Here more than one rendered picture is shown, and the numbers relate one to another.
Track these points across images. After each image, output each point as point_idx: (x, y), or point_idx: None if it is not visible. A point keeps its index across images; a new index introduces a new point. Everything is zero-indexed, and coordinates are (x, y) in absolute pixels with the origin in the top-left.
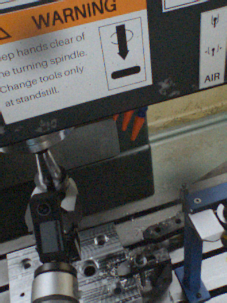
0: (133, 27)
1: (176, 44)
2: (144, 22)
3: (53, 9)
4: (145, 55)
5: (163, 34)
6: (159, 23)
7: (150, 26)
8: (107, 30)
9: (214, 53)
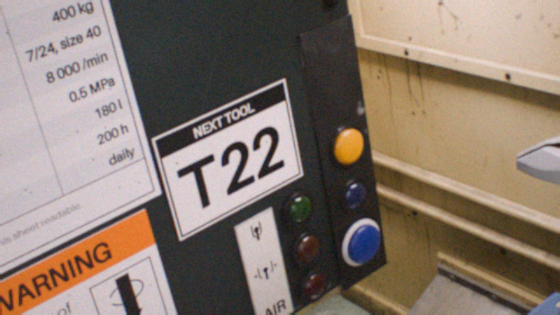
0: (141, 273)
1: (210, 279)
2: (157, 262)
3: (17, 283)
4: (167, 308)
5: (186, 269)
6: (178, 256)
7: (165, 264)
8: (102, 289)
9: (269, 275)
